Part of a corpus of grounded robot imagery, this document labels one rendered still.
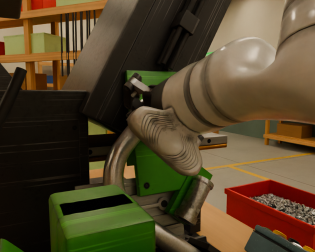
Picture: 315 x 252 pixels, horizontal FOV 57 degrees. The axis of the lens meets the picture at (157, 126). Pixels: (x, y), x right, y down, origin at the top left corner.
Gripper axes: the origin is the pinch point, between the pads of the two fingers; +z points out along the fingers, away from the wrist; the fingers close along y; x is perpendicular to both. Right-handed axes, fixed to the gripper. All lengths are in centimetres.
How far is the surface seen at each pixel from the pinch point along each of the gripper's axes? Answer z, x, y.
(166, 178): 2.9, 3.4, -9.7
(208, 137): 14.8, -14.5, -17.5
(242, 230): 17.1, -3.8, -39.4
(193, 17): -1.5, -20.4, 5.0
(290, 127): 386, -377, -333
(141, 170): 2.9, 5.2, -5.2
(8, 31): 813, -259, 291
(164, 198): 4.4, 5.9, -11.9
